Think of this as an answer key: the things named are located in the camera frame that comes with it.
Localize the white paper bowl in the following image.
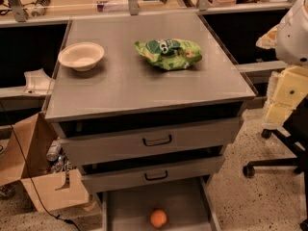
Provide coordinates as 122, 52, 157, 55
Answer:
58, 42, 105, 71

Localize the grey middle drawer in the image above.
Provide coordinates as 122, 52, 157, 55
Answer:
81, 156, 224, 193

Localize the white plastic bracket part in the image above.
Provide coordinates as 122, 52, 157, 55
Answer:
22, 68, 55, 96

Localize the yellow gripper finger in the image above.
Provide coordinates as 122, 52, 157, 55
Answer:
263, 65, 308, 128

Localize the black floor cable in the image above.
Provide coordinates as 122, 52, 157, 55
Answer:
0, 103, 82, 231

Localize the grey open bottom drawer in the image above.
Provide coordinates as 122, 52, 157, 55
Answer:
102, 177, 221, 231

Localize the grey top drawer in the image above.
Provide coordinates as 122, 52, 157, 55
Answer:
61, 116, 244, 166

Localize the orange can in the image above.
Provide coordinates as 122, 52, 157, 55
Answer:
150, 209, 167, 228

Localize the small purple object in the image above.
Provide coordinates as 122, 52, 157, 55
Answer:
96, 1, 106, 12

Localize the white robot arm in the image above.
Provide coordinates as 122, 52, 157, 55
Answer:
256, 0, 308, 130

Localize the left metal shelf post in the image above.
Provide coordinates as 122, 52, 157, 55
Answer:
8, 0, 28, 22

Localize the grey metal drawer cabinet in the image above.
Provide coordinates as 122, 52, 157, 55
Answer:
43, 11, 257, 231

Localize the green chip bag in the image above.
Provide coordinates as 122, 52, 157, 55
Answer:
135, 38, 202, 71

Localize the brown cardboard box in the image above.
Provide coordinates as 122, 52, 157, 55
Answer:
0, 114, 90, 212

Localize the silver can in box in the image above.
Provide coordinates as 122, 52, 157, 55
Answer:
46, 141, 61, 162

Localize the black office chair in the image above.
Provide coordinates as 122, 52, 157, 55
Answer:
243, 98, 308, 231

